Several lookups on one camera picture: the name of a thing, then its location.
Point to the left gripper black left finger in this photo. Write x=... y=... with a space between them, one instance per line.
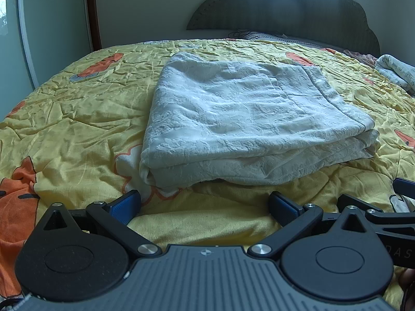
x=99 y=231

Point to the white wardrobe door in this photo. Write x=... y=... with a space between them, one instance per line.
x=39 y=38

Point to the dark wooden door frame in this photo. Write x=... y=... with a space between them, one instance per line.
x=93 y=24

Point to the yellow carrot print quilt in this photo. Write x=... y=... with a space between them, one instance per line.
x=77 y=139

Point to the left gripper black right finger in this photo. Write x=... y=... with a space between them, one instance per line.
x=296 y=222

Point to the person's right hand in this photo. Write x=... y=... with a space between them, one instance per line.
x=407 y=283

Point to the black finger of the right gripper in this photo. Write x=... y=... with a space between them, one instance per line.
x=404 y=187
x=360 y=205

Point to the grey mattress edge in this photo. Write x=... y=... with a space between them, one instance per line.
x=260 y=36

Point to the patterned crumpled cloth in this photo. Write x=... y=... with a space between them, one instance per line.
x=394 y=70

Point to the dark scalloped headboard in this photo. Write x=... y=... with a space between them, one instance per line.
x=341 y=23

